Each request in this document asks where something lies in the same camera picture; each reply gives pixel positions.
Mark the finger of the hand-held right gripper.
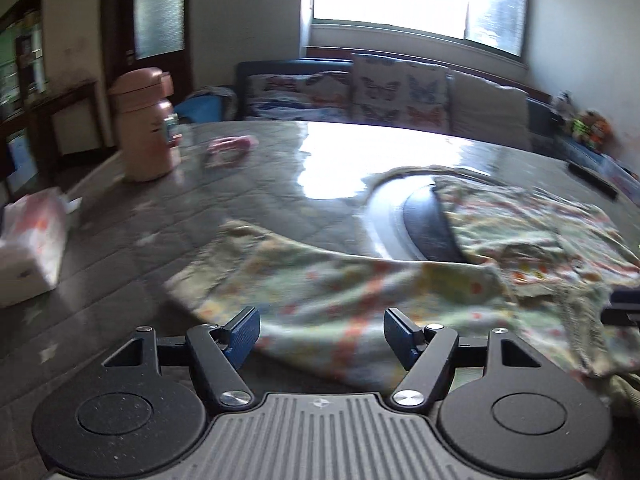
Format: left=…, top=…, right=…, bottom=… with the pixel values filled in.
left=602, top=287, right=640, bottom=326

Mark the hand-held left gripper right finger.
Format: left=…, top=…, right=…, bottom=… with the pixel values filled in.
left=382, top=307, right=543, bottom=408

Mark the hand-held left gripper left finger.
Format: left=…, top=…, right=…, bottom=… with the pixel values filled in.
left=102, top=306, right=262, bottom=411

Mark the floral patterned garment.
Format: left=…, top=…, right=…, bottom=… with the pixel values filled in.
left=165, top=165, right=640, bottom=386

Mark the beige knitted cloth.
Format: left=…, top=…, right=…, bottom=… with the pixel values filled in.
left=590, top=370, right=640, bottom=416

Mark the round white black cooker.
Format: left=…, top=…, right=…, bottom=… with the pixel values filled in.
left=367, top=167, right=496, bottom=263

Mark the black remote control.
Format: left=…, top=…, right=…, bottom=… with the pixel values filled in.
left=567, top=160, right=618, bottom=198

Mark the colourful toy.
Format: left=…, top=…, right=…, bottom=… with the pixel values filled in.
left=572, top=110, right=613, bottom=148

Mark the small pink object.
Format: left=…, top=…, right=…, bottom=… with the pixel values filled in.
left=207, top=135, right=258, bottom=168

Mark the clear glass cup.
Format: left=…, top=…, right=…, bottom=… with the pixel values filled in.
left=161, top=112, right=198, bottom=161

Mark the white pink tissue pack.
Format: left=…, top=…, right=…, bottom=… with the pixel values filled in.
left=0, top=187, right=83, bottom=308

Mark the blue stool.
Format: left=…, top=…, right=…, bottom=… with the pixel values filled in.
left=175, top=95, right=223, bottom=123

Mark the pink thermos jug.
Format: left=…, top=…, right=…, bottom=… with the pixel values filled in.
left=109, top=67, right=183, bottom=182

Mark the white cushion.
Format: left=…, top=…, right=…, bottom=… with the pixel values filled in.
left=447, top=70, right=531, bottom=148

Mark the butterfly print cushion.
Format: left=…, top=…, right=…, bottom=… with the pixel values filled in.
left=350, top=52, right=451, bottom=133

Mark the dark blue sofa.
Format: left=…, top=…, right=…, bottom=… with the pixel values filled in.
left=235, top=57, right=566, bottom=151

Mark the dark wooden side table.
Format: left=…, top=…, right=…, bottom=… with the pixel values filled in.
left=27, top=80, right=103, bottom=176

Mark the dark door with glass pane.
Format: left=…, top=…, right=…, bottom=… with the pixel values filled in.
left=102, top=0, right=193, bottom=106

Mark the dark wall shelf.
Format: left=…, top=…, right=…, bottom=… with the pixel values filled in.
left=0, top=0, right=48, bottom=121

